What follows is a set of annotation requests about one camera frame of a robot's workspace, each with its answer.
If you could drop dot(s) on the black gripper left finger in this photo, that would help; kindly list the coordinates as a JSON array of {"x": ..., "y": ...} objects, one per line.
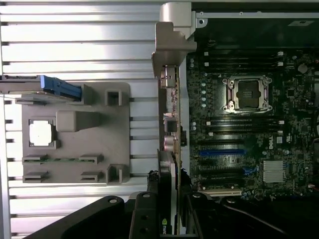
[{"x": 99, "y": 214}]

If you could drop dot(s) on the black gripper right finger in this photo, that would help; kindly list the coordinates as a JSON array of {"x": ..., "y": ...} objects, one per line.
[{"x": 199, "y": 219}]

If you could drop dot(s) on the white expansion slot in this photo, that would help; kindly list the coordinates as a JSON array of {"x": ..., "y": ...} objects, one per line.
[{"x": 221, "y": 193}]

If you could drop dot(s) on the long black expansion slot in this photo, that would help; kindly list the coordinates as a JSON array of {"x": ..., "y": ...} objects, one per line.
[
  {"x": 220, "y": 185},
  {"x": 221, "y": 174},
  {"x": 221, "y": 144}
]

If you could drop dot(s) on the short black expansion slot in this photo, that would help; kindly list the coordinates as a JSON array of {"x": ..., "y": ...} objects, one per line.
[{"x": 207, "y": 162}]

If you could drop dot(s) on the bare green RAM stick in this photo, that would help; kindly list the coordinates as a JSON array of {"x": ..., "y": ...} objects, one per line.
[{"x": 64, "y": 159}]

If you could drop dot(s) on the grey parts rack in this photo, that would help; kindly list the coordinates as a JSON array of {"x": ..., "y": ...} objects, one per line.
[{"x": 99, "y": 144}]

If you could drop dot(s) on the blue expansion slot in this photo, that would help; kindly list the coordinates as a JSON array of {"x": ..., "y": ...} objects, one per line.
[{"x": 221, "y": 152}]

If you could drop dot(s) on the silver chipset heat sink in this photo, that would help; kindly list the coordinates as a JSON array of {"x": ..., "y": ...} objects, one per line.
[{"x": 273, "y": 171}]

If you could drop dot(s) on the black RAM slot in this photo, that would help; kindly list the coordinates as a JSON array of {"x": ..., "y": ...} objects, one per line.
[
  {"x": 244, "y": 119},
  {"x": 244, "y": 124},
  {"x": 244, "y": 58},
  {"x": 244, "y": 52},
  {"x": 244, "y": 63},
  {"x": 244, "y": 68},
  {"x": 244, "y": 130}
]

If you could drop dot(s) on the silver CPU chip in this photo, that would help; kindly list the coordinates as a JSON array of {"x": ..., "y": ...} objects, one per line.
[{"x": 41, "y": 133}]

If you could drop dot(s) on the green motherboard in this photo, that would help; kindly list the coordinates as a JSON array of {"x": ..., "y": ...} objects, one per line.
[{"x": 286, "y": 119}]

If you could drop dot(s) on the hard disk with blue rails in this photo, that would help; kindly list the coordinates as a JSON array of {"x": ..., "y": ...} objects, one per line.
[{"x": 57, "y": 87}]

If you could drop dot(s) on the metal CPU socket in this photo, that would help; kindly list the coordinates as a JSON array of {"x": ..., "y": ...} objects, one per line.
[{"x": 245, "y": 93}]

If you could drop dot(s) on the silver coin battery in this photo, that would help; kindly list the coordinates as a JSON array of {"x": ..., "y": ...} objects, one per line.
[{"x": 302, "y": 68}]

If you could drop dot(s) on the black open PC case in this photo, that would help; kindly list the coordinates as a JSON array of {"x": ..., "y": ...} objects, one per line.
[{"x": 249, "y": 15}]

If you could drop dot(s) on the case wall sticker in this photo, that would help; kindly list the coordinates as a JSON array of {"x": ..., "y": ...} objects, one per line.
[{"x": 301, "y": 23}]

